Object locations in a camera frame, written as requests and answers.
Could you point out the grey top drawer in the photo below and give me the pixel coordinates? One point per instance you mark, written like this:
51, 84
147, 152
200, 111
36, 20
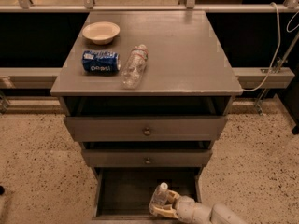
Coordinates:
118, 129

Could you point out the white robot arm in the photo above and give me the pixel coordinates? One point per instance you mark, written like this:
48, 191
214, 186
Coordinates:
168, 203

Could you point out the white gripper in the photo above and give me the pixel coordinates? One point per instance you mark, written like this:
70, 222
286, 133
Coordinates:
184, 206

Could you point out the grey middle drawer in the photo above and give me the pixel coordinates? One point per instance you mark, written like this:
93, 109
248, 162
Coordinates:
146, 158

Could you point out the white bowl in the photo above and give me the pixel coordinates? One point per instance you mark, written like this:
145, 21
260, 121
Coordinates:
102, 32

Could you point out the grey open bottom drawer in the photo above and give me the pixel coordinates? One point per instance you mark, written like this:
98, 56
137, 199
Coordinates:
123, 194

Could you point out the grey wooden drawer cabinet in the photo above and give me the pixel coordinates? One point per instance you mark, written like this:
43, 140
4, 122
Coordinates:
187, 75

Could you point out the clear crushed plastic bottle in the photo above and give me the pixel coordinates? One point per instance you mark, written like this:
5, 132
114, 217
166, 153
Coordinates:
133, 70

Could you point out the blue label plastic bottle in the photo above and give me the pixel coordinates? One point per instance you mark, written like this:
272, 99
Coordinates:
158, 199

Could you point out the blue pepsi can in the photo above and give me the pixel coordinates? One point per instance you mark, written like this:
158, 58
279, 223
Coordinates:
101, 61

